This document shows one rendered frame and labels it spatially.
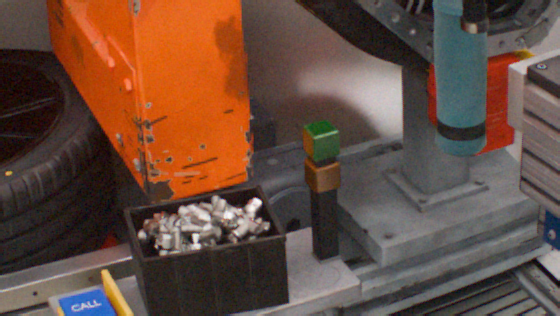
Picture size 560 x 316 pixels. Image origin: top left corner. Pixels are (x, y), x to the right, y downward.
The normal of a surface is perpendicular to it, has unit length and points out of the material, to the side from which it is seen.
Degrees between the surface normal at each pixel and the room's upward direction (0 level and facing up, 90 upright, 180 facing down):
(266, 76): 0
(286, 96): 0
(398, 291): 90
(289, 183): 68
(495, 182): 0
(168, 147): 90
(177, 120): 90
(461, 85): 92
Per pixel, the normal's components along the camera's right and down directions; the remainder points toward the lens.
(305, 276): -0.05, -0.87
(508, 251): 0.41, 0.43
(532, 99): -0.85, 0.30
